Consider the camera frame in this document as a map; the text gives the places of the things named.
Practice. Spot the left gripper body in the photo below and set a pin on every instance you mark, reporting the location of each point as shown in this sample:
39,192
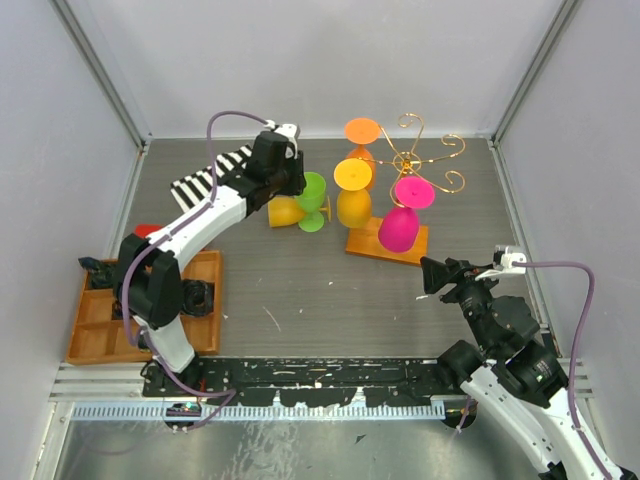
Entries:
289,181

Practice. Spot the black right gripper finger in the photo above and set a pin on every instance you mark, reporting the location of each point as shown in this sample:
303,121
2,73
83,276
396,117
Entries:
458,269
436,274

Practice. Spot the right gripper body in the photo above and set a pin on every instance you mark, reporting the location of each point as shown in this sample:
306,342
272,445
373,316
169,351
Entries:
471,294

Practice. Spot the green plastic wine glass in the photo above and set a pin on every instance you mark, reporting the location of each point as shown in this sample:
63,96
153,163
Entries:
311,201

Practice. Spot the magenta plastic wine glass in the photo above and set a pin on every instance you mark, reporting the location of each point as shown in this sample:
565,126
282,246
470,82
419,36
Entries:
400,227

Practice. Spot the yellow-orange plastic wine glass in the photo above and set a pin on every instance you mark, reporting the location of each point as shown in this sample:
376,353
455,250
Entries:
354,204

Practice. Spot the gold wire wine glass rack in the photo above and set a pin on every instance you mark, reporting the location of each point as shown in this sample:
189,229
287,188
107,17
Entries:
364,241

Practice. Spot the orange plastic wine glass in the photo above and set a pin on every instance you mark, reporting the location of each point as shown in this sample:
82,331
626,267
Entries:
362,132

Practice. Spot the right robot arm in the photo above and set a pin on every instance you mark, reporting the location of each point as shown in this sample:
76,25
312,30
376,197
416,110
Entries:
513,377

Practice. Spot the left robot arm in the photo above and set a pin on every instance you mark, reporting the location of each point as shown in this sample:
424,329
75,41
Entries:
148,280

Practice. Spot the yellow plastic wine glass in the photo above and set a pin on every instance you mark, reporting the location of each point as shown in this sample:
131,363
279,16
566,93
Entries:
285,211

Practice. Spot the red plastic wine glass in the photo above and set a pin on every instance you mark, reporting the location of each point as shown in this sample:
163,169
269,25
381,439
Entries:
144,230

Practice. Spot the black white striped cloth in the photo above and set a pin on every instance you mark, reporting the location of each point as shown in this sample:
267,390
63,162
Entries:
189,190

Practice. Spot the rolled dark orange-floral tie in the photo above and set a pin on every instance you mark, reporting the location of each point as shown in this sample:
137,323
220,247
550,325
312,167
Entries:
100,273

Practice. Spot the wooden compartment tray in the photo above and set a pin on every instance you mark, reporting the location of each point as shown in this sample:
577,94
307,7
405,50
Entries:
98,335

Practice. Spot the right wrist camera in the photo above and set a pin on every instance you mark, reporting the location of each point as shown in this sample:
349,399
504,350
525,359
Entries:
506,262

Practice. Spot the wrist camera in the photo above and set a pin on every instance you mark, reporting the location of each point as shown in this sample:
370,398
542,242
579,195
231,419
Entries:
506,262
290,131

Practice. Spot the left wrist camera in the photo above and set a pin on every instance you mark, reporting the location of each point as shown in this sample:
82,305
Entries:
290,131

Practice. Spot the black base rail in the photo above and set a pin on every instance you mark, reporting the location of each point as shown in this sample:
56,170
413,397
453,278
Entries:
323,382

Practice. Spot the white slotted cable duct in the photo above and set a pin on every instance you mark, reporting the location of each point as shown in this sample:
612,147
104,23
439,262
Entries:
164,410

